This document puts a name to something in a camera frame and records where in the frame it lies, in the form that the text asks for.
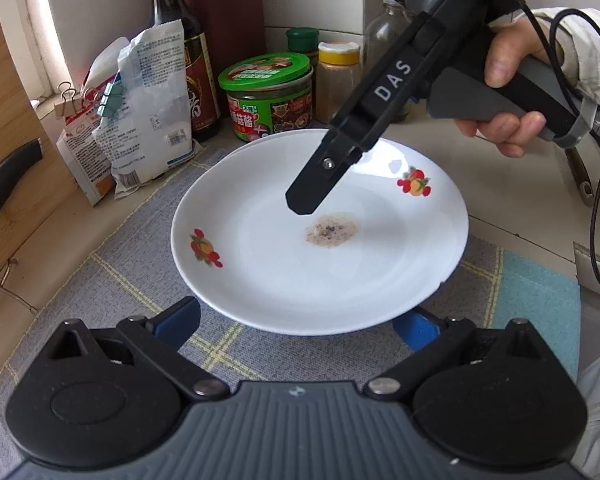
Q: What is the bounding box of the metal wire board rack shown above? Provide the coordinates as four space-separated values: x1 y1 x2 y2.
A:
0 258 38 315

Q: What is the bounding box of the green cap spice bottle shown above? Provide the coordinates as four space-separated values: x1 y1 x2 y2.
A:
286 27 320 67

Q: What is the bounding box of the green lid mushroom sauce jar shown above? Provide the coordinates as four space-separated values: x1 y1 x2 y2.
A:
219 52 313 142

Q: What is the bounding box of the person's right hand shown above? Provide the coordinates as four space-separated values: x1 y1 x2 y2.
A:
453 12 564 158

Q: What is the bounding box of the bamboo cutting board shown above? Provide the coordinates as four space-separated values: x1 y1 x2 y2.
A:
0 22 76 269

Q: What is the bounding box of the white blue salt bag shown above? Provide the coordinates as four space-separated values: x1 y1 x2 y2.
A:
94 22 200 197

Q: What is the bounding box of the person's right forearm sleeve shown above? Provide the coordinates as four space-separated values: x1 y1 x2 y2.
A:
532 8 600 104

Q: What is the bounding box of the grey checked dish mat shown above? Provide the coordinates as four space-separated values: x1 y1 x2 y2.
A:
0 141 581 478

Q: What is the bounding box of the black handled kitchen knife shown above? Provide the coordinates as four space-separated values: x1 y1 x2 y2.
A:
0 139 43 210

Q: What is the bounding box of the yellow cap spice shaker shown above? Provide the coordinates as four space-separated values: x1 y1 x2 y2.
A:
315 41 362 124

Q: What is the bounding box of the dark soy sauce bottle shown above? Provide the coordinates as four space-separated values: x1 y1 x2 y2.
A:
151 0 222 144

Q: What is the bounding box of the dark glass pepper jar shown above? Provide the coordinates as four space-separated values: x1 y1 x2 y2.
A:
363 0 414 124

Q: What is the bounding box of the orange white clipped bag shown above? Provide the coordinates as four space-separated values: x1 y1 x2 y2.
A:
55 78 114 206

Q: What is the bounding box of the white plate with fruit print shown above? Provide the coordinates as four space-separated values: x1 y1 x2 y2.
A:
171 129 469 336

